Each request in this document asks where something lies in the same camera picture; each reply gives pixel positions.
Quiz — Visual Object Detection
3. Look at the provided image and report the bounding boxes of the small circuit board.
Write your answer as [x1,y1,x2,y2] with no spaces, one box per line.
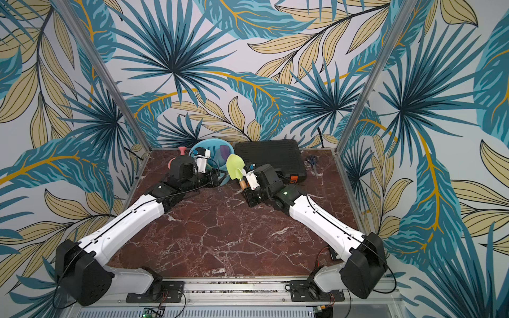
[327,246,340,261]

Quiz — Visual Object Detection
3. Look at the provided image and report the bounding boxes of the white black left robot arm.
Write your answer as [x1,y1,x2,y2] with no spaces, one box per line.
[55,155,225,306]

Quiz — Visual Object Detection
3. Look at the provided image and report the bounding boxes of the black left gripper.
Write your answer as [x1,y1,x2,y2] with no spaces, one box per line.
[182,166,229,193]

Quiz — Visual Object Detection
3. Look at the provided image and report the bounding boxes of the aluminium left corner post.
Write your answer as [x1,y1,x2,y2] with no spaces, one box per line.
[54,0,152,152]

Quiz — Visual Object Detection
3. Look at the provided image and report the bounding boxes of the aluminium front rail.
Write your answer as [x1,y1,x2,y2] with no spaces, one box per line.
[62,276,407,317]

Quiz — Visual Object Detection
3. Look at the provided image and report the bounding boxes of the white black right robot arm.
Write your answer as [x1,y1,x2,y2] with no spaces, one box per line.
[242,164,389,299]

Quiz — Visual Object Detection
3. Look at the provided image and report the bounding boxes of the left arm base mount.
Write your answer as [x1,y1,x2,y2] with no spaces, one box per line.
[126,267,185,303]

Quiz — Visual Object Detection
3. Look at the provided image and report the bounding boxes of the blue handled scissors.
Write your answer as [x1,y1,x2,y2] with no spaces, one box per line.
[306,156,318,177]

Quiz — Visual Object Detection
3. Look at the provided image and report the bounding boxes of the green trowel wooden handle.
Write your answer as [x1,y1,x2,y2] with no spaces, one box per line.
[226,154,251,190]

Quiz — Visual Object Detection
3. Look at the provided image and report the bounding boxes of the black plastic tool case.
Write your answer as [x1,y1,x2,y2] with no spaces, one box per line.
[233,139,307,183]

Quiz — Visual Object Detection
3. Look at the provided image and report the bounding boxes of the light blue plastic bucket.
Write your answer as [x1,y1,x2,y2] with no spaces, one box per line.
[188,139,234,186]

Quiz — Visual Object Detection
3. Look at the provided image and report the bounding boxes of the purple shovel pink handle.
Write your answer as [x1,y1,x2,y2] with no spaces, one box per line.
[220,144,231,162]

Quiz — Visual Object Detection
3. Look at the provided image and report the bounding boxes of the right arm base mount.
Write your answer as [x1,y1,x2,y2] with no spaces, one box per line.
[285,280,345,303]

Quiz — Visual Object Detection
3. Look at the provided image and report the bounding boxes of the aluminium corner post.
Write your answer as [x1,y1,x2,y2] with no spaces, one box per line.
[335,0,417,157]
[54,0,152,152]

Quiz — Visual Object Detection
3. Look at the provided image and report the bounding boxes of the aluminium right corner post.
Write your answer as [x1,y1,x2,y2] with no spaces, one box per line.
[335,0,417,157]

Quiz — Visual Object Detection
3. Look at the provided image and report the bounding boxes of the pink plastic watering can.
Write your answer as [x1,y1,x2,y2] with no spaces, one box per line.
[168,147,188,170]

